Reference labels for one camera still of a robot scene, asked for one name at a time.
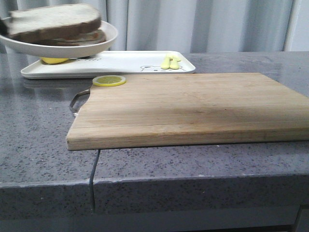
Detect yellow lemon slice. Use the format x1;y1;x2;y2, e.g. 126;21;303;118
92;75;126;87

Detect yellow-green small utensil left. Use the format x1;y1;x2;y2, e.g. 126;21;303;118
160;56;171;70

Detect white bread slice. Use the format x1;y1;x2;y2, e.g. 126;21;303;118
5;3;101;43

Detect yellow-green small utensil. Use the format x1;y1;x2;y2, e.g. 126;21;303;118
169;57;181;70
160;56;171;70

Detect white rectangular tray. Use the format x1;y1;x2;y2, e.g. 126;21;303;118
21;51;196;79

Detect white round plate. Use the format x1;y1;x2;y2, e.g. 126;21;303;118
0;21;118;58

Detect grey curtain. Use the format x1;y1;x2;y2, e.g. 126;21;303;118
0;0;309;54

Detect wooden cutting board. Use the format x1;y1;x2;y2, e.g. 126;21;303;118
66;72;309;151

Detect yellow-green small utensil right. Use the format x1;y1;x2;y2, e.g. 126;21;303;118
169;57;181;70

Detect dark gripper finger at plate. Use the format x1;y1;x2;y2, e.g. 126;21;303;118
0;18;9;37

